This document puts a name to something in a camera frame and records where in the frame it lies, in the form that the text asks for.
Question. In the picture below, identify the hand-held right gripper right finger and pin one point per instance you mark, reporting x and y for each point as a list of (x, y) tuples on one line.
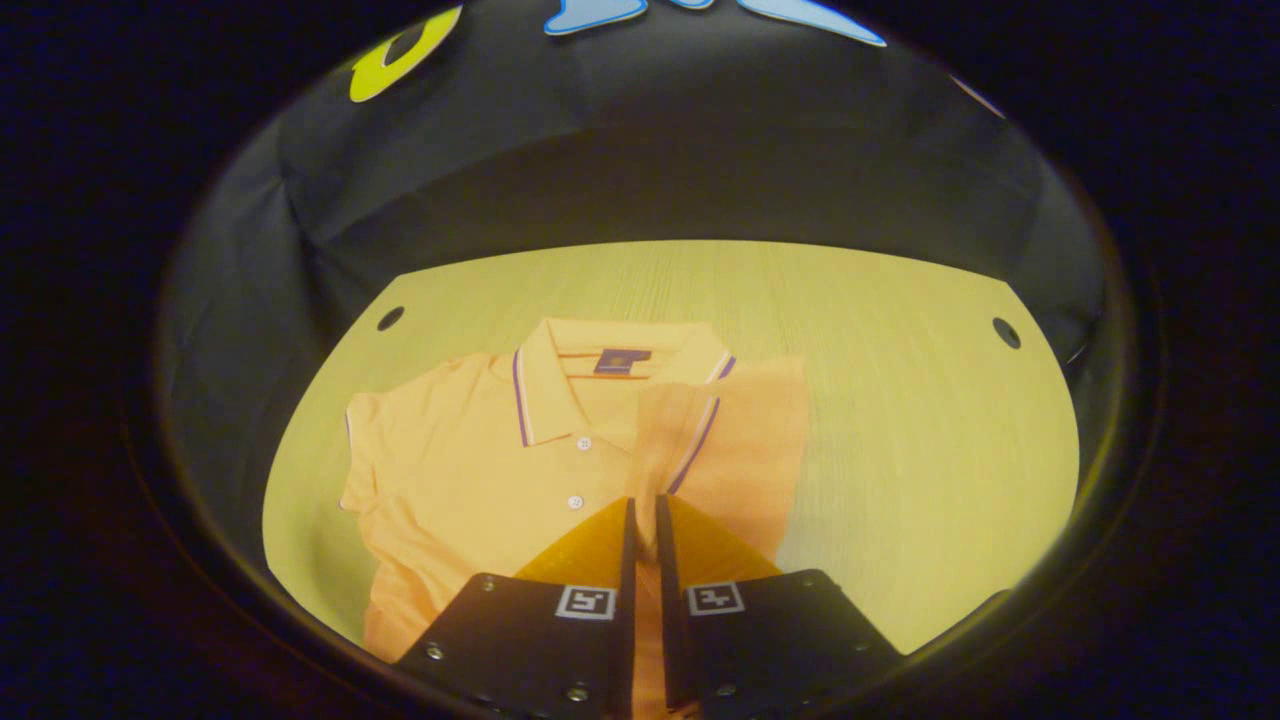
[(672, 620)]

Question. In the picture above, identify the black backdrop cloth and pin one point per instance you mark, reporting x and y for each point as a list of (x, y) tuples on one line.
[(650, 150)]

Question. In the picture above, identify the orange polo T-shirt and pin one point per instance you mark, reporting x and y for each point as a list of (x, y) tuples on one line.
[(470, 470)]

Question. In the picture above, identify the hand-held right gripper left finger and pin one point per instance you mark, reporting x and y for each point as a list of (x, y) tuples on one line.
[(625, 620)]

